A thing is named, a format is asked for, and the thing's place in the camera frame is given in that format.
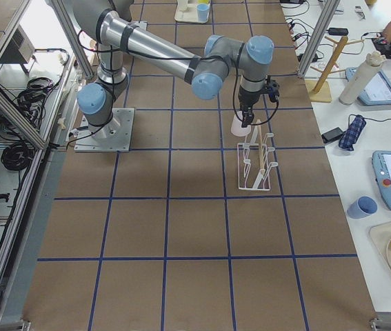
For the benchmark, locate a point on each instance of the blue cup on side table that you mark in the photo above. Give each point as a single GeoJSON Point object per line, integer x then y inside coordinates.
{"type": "Point", "coordinates": [363, 207]}

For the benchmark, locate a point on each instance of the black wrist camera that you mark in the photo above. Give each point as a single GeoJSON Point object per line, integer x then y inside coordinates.
{"type": "Point", "coordinates": [271, 88]}

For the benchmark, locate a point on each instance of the light blue cup near rabbit logo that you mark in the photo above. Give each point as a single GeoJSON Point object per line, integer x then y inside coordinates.
{"type": "Point", "coordinates": [203, 11]}

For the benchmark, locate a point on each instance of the cream plastic tray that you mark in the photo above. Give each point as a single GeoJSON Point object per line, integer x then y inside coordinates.
{"type": "Point", "coordinates": [186, 11]}

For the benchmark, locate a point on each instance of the aluminium frame post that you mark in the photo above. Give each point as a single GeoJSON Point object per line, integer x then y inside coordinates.
{"type": "Point", "coordinates": [322, 24]}

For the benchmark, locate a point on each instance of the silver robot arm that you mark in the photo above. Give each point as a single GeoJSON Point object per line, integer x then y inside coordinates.
{"type": "Point", "coordinates": [110, 24]}

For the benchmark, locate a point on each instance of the wooden mug tree stand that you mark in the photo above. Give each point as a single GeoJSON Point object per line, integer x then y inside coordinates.
{"type": "Point", "coordinates": [319, 90]}

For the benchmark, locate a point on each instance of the folded blue plaid umbrella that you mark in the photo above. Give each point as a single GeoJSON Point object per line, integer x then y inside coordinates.
{"type": "Point", "coordinates": [352, 134]}

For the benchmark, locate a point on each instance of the pink plastic cup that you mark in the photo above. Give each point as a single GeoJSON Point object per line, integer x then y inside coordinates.
{"type": "Point", "coordinates": [236, 127]}

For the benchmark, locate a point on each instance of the blue teach pendant tablet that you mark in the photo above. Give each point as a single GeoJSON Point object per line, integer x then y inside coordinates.
{"type": "Point", "coordinates": [377, 92]}

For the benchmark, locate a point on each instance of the white cylindrical bottle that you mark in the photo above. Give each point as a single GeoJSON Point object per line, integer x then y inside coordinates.
{"type": "Point", "coordinates": [358, 78]}

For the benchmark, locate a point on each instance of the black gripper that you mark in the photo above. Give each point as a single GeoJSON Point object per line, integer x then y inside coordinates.
{"type": "Point", "coordinates": [248, 99]}

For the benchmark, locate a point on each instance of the white wire cup rack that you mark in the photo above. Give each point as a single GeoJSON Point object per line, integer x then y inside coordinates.
{"type": "Point", "coordinates": [253, 161]}

